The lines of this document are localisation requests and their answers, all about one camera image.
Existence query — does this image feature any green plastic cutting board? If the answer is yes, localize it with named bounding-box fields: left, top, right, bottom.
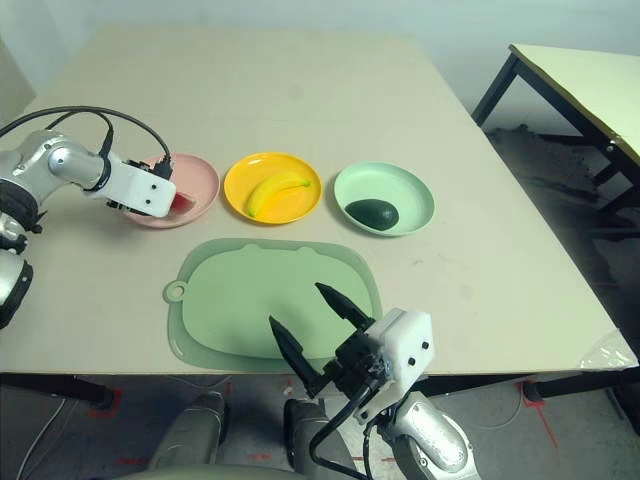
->
left=163, top=237, right=384, bottom=374

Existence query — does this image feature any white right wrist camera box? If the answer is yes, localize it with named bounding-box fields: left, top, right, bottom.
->
left=357, top=307, right=434, bottom=419

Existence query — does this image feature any clear plastic bag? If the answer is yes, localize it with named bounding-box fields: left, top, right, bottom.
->
left=582, top=329, right=640, bottom=371

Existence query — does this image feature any yellow round plate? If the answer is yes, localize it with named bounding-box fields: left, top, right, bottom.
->
left=223, top=151, right=323, bottom=226

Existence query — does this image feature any thick black left camera cable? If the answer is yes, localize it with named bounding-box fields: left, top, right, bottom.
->
left=0, top=105, right=174, bottom=179

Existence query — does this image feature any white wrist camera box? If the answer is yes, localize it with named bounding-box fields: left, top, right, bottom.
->
left=97, top=158, right=179, bottom=219
left=357, top=307, right=434, bottom=419

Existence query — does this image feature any yellow banana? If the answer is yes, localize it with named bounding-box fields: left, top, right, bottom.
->
left=247, top=172, right=312, bottom=219

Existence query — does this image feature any dark green avocado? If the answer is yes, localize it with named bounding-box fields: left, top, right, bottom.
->
left=345, top=198, right=400, bottom=231

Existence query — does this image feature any black metal table frame bar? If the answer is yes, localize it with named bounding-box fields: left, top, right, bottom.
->
left=0, top=374, right=114, bottom=407
left=424, top=369, right=616, bottom=401

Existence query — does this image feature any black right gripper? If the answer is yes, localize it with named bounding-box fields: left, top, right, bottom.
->
left=268, top=282, right=401, bottom=406

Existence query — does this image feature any pink round plate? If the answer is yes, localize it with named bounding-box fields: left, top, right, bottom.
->
left=124, top=153, right=221, bottom=230

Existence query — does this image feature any silver robot leg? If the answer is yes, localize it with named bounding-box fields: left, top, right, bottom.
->
left=149, top=390, right=229, bottom=471
left=283, top=398, right=361, bottom=480

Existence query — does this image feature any silver robot left leg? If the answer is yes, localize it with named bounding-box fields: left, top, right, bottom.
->
left=149, top=390, right=229, bottom=471

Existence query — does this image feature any silver robot right leg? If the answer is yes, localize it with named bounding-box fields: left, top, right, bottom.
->
left=283, top=398, right=361, bottom=480

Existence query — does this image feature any mint green round plate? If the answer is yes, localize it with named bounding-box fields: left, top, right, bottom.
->
left=333, top=160, right=436, bottom=238

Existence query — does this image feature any black right camera cable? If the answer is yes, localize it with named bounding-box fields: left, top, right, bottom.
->
left=308, top=384, right=381, bottom=480

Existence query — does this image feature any grey robot torso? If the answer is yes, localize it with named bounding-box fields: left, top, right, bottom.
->
left=114, top=464, right=296, bottom=480

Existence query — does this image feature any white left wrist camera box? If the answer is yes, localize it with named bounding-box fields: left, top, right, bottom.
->
left=97, top=158, right=179, bottom=219

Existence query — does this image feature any side table with black legs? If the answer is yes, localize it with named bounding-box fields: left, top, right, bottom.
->
left=472, top=43, right=640, bottom=251

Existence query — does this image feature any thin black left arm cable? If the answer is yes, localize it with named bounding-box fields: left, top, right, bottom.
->
left=49, top=110, right=115, bottom=159

